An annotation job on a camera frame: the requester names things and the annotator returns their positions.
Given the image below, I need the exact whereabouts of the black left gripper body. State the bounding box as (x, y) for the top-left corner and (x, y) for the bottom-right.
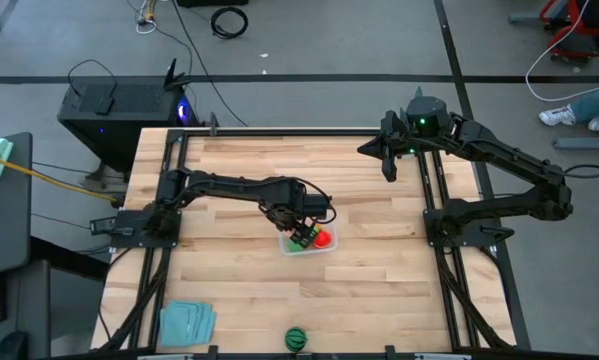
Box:
(267, 191), (337, 250)

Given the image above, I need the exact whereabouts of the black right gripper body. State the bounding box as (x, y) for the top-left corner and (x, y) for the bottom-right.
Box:
(378, 110), (411, 184)

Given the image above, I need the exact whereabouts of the clear plastic tupperware container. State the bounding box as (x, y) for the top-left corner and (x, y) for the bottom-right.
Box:
(277, 221), (340, 258)

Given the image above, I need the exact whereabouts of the striped green toy watermelon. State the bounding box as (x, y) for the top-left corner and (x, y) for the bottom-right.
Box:
(283, 326), (309, 355)

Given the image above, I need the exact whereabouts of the teal folded cloth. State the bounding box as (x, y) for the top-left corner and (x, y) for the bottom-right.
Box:
(158, 299), (218, 349)

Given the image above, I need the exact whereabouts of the grey chair base leg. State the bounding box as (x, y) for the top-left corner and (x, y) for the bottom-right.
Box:
(551, 134), (599, 152)

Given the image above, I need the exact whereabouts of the black computer tower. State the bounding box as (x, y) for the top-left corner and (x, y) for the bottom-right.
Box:
(56, 73), (201, 172)

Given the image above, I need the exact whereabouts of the red black cart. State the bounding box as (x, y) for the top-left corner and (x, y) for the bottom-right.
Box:
(537, 0), (599, 62)

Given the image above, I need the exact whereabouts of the black desk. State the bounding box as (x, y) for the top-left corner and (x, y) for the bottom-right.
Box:
(0, 131), (35, 279)

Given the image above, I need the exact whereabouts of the black computer mouse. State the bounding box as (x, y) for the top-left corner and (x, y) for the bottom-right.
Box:
(0, 330), (31, 360)

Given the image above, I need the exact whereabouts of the black metal table frame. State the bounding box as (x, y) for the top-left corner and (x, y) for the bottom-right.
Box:
(97, 126), (519, 360)

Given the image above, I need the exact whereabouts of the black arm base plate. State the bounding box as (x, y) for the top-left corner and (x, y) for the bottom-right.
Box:
(423, 206), (516, 249)
(110, 209), (183, 249)

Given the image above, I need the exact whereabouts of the long white cable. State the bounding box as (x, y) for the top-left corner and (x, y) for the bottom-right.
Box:
(524, 0), (599, 104)

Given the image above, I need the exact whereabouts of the long black floor cable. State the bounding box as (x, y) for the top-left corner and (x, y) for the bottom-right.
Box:
(170, 0), (251, 128)

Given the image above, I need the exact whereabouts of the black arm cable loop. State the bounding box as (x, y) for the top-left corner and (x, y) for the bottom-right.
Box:
(560, 163), (599, 181)

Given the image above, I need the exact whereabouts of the coiled black cable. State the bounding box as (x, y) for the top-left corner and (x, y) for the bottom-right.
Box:
(209, 5), (251, 41)

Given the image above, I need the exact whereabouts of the white cable bundle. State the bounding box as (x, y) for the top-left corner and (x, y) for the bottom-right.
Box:
(134, 0), (160, 36)

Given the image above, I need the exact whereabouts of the yellow cable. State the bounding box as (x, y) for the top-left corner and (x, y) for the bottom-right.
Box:
(0, 151), (122, 205)

